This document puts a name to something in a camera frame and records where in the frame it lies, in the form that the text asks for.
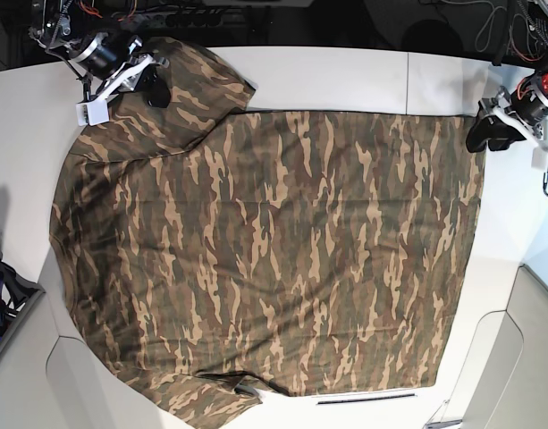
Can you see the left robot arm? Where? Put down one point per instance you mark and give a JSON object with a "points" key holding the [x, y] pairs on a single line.
{"points": [[536, 13]]}

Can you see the grey cable loop background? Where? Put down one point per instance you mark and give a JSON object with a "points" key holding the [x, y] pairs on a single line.
{"points": [[489, 31]]}

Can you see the camouflage T-shirt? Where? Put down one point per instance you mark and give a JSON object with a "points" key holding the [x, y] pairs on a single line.
{"points": [[206, 250]]}

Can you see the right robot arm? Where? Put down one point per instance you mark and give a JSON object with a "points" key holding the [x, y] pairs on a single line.
{"points": [[59, 27]]}

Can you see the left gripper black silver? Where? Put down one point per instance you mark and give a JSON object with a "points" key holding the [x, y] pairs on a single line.
{"points": [[528, 102]]}

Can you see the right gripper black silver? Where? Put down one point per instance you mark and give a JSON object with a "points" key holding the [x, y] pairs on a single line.
{"points": [[116, 61]]}

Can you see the black power strip background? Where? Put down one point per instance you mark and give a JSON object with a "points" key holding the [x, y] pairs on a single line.
{"points": [[174, 19]]}

